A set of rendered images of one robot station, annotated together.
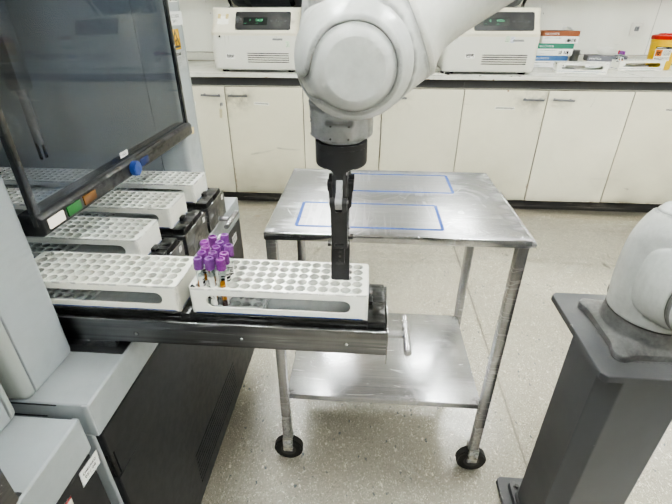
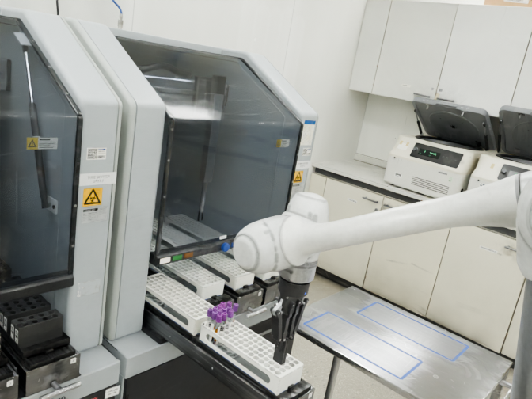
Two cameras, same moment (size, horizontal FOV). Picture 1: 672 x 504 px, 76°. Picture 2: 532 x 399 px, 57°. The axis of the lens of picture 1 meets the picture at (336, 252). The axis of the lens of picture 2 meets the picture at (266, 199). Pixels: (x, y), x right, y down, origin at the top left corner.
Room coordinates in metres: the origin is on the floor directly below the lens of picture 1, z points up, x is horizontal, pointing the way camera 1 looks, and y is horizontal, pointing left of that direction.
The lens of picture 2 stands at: (-0.34, -0.55, 1.58)
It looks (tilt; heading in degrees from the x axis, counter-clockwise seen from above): 15 degrees down; 35
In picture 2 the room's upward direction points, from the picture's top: 10 degrees clockwise
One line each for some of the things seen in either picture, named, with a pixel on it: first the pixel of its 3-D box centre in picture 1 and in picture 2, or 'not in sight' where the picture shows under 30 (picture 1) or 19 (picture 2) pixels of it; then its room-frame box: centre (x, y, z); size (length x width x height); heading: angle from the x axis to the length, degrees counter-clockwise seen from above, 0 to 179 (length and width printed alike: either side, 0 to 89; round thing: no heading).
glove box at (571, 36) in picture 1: (558, 34); not in sight; (3.26, -1.51, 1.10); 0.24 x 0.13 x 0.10; 84
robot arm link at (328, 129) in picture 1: (341, 118); (297, 267); (0.62, -0.01, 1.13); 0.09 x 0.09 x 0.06
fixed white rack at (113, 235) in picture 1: (83, 239); (185, 275); (0.81, 0.54, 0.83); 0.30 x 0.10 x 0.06; 86
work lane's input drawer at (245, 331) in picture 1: (211, 311); (212, 346); (0.64, 0.23, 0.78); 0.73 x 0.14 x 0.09; 86
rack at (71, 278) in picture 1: (109, 282); (176, 303); (0.65, 0.41, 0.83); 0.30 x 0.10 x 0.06; 86
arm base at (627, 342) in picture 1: (640, 314); not in sight; (0.69, -0.61, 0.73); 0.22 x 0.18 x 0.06; 176
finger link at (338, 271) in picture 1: (340, 260); (279, 350); (0.61, -0.01, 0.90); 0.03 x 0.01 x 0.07; 86
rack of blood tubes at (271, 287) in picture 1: (283, 290); (248, 352); (0.63, 0.09, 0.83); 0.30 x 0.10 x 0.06; 86
